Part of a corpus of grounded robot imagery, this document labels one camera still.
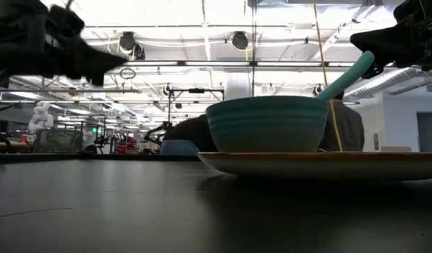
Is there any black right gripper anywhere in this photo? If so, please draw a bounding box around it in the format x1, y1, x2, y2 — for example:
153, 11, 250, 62
350, 0, 432, 80

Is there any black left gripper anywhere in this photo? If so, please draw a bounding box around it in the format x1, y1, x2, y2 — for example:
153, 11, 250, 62
0, 0, 127, 87

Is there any teal-handled metal spoon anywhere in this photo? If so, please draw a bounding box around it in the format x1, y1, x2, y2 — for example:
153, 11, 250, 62
316, 51, 375, 103

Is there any teal ceramic bowl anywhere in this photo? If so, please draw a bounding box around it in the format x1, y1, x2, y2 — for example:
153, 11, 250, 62
205, 95, 329, 153

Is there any orange-red round plate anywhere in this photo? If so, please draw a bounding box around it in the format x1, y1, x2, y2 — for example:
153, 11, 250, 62
197, 150, 432, 183

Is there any person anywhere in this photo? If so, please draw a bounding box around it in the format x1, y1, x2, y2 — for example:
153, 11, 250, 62
317, 90, 365, 153

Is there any grey mesh crate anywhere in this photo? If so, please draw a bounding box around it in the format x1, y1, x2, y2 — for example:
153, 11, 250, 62
32, 128, 84, 154

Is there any blue container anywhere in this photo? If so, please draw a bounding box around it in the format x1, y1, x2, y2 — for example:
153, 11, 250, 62
159, 139, 201, 155

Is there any dark office chair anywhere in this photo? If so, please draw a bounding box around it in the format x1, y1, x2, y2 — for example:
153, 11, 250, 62
172, 114, 219, 153

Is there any black ceiling cable reel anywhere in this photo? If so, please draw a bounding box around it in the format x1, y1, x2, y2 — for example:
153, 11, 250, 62
119, 30, 146, 61
231, 30, 250, 51

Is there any yellow hanging cable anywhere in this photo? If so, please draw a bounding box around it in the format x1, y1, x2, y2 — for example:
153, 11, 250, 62
312, 0, 344, 153

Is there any black gantry frame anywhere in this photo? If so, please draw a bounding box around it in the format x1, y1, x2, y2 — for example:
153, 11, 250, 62
168, 87, 226, 124

